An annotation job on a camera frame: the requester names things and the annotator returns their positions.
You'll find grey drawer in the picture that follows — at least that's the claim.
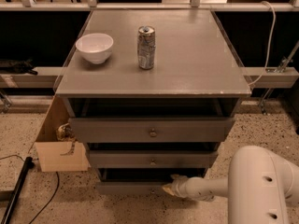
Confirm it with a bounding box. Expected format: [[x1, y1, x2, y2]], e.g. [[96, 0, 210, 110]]
[[96, 168, 206, 195], [69, 118, 235, 143], [88, 150, 218, 168]]

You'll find black floor pole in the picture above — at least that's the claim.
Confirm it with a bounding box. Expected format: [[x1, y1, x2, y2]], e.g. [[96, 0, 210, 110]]
[[0, 157, 35, 224]]

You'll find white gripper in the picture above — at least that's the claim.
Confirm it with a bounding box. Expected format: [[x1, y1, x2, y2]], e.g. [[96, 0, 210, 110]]
[[163, 174, 188, 198]]

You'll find grey bottom drawer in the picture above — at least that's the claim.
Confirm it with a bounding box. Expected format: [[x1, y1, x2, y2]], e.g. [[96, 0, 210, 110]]
[[96, 168, 206, 195]]

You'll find grey drawer cabinet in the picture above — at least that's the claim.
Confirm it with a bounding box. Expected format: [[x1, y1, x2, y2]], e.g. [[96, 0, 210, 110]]
[[53, 8, 252, 189]]

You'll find grey top drawer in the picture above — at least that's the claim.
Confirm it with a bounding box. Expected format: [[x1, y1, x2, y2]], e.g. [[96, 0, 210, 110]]
[[69, 118, 235, 143]]

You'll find white ceramic bowl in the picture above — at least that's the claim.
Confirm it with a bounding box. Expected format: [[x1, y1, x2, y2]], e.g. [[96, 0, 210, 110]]
[[76, 33, 114, 64]]

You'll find silver drink can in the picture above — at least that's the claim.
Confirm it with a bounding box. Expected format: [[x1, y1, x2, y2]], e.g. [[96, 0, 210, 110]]
[[137, 26, 155, 70]]

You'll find black object on rail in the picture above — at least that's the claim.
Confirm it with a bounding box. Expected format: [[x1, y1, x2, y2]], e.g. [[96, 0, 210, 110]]
[[0, 59, 37, 76]]

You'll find crumpled item in box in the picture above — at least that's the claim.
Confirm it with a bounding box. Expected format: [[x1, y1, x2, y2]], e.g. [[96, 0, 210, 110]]
[[56, 123, 76, 141]]

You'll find black floor cable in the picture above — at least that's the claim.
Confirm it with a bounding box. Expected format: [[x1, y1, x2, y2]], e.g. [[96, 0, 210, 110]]
[[0, 153, 61, 224]]

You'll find grey middle drawer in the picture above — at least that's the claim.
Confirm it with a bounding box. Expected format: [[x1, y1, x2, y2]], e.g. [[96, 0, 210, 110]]
[[88, 150, 218, 168]]

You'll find white hanging cable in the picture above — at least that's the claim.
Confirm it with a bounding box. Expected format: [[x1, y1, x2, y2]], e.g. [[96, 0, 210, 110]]
[[248, 0, 278, 87]]

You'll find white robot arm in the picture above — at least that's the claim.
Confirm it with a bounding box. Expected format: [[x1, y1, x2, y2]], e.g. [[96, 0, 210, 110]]
[[163, 146, 299, 224]]

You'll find metal frame rail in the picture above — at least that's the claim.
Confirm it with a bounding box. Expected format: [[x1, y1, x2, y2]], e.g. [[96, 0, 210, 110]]
[[0, 67, 299, 89]]

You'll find metal clamp bracket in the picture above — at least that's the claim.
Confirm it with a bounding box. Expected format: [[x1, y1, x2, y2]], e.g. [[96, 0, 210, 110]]
[[258, 40, 299, 115]]

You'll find open cardboard box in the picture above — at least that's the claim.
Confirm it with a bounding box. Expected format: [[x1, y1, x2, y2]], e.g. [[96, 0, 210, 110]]
[[35, 97, 90, 172]]

